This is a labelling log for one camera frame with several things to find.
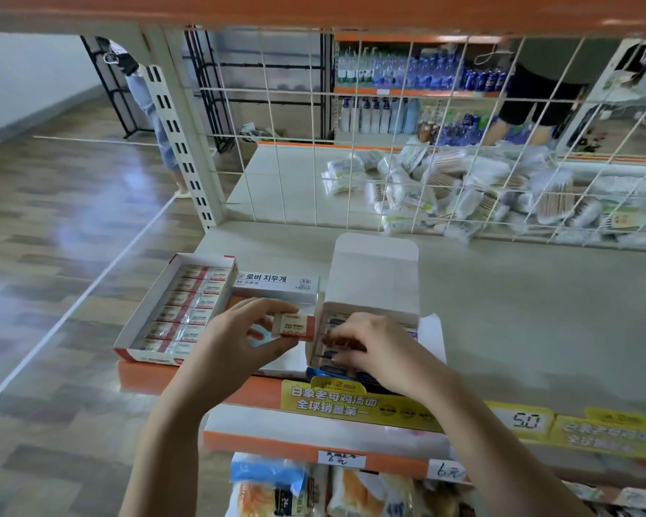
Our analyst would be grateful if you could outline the black metal rack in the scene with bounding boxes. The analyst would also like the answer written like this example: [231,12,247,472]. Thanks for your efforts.
[80,29,337,155]

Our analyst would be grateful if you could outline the yellow price label strip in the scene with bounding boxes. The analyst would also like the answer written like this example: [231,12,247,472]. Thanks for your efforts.
[482,397,646,465]

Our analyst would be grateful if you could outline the person's right hand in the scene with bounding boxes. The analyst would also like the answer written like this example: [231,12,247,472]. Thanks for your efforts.
[323,312,459,410]

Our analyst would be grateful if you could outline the blue white eraser box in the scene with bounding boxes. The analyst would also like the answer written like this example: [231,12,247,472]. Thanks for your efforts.
[306,231,449,397]

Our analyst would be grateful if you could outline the snack packets on lower shelf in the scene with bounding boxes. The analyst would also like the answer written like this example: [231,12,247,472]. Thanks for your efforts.
[278,376,446,435]

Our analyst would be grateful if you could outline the pile of white packets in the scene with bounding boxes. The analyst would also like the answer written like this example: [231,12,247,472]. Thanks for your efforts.
[319,137,646,254]

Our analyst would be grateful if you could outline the row of blue bottles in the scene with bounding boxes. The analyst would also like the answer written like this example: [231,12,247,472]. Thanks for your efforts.
[334,46,515,144]

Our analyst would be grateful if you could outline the white orange metal shelf unit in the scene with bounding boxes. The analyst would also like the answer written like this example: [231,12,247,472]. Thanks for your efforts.
[0,0,646,517]

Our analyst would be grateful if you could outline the person's left hand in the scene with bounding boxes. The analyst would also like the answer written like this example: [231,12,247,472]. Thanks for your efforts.
[172,297,301,416]

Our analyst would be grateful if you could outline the red white small box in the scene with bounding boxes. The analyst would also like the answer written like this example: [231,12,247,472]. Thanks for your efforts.
[271,311,318,341]

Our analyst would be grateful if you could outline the white wire grid panel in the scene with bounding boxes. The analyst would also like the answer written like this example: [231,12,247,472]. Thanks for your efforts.
[183,27,646,254]

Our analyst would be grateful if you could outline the red eraser display box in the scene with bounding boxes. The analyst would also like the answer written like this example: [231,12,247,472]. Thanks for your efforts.
[113,251,239,367]

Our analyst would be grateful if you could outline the person's right forearm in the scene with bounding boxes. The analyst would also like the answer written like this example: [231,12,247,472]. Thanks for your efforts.
[414,380,599,517]

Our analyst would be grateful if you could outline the box of pink-blue erasers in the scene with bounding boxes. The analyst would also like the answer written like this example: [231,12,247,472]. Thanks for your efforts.
[229,269,324,379]

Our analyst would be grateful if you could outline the blue orange snack packet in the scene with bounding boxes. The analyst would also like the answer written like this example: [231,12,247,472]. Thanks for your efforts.
[225,452,316,517]

